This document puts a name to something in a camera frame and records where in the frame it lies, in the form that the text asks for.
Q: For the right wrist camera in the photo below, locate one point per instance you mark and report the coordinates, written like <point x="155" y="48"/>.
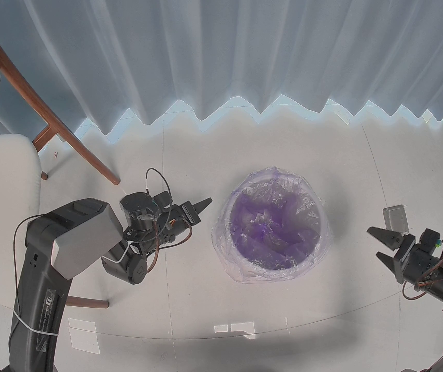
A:
<point x="430" y="238"/>

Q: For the pale blue curtain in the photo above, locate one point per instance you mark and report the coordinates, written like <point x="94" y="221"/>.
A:
<point x="221" y="45"/>

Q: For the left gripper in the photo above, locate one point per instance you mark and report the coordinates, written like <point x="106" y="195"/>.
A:
<point x="180" y="223"/>

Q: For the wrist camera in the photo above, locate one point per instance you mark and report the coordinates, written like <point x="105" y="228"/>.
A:
<point x="162" y="200"/>
<point x="430" y="238"/>

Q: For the wooden chair with white cushions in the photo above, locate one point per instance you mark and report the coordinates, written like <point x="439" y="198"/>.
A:
<point x="8" y="169"/>

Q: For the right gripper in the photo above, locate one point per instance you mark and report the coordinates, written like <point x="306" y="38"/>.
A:
<point x="417" y="262"/>

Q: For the purple plastic bag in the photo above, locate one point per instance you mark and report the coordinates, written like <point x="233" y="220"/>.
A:
<point x="275" y="200"/>

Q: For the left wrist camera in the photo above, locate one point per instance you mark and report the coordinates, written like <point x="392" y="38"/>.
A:
<point x="162" y="200"/>

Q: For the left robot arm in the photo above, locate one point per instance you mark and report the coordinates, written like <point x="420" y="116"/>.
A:
<point x="50" y="254"/>

